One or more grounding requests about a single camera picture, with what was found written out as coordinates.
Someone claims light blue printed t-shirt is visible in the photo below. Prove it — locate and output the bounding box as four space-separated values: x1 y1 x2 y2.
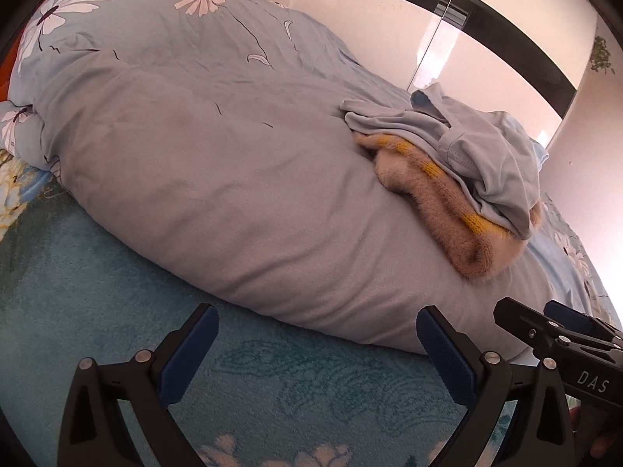
338 83 548 240

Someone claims light blue floral quilt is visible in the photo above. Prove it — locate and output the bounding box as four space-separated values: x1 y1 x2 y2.
0 0 611 356

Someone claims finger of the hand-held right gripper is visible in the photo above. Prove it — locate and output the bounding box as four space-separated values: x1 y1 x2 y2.
544 300 623 346
494 298 560 356

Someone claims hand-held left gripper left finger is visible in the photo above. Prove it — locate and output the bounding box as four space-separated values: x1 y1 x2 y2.
57 303 220 467

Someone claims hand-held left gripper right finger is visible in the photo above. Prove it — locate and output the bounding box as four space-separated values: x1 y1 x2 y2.
417 305 577 467

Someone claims white glossy wardrobe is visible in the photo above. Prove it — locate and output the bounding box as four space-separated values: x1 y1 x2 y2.
253 0 599 149

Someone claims teal floral bed sheet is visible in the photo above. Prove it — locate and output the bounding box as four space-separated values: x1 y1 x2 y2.
0 151 536 467

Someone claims person's right hand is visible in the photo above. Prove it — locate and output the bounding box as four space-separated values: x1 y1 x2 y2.
569 401 623 467

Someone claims beige sweater with yellow stripes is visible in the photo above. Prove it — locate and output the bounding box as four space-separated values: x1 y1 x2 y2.
353 131 543 280

